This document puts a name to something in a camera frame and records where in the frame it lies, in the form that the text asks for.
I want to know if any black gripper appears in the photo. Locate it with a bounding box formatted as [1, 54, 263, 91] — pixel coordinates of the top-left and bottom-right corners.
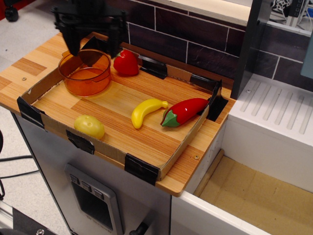
[51, 0, 127, 58]

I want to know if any yellow toy banana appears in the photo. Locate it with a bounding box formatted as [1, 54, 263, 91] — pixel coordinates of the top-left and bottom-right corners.
[131, 98, 168, 129]

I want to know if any orange transparent plastic pot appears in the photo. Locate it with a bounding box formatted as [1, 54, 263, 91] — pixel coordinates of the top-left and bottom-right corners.
[58, 49, 111, 97]

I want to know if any cardboard fence with black tape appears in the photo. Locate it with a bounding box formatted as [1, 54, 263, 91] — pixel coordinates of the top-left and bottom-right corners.
[17, 66, 233, 185]

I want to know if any red toy strawberry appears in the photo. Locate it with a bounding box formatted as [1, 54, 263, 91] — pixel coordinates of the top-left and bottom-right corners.
[113, 49, 139, 76]

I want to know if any black caster wheel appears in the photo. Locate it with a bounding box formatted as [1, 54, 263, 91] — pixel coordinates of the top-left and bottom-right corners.
[4, 6, 19, 22]

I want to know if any yellow toy potato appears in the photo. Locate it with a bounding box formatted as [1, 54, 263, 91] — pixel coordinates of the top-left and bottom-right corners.
[74, 115, 105, 139]

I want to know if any red toy chili pepper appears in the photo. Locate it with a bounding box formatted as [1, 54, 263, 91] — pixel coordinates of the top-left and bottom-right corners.
[160, 98, 209, 127]

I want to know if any grey toy oven front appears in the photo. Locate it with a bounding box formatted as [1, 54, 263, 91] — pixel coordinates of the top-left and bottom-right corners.
[65, 164, 124, 235]

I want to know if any white toy sink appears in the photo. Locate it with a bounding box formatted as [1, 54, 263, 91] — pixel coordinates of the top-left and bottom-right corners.
[171, 75, 313, 235]

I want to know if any black cable on floor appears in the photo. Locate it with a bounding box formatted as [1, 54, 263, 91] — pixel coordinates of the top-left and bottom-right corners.
[0, 155, 40, 201]

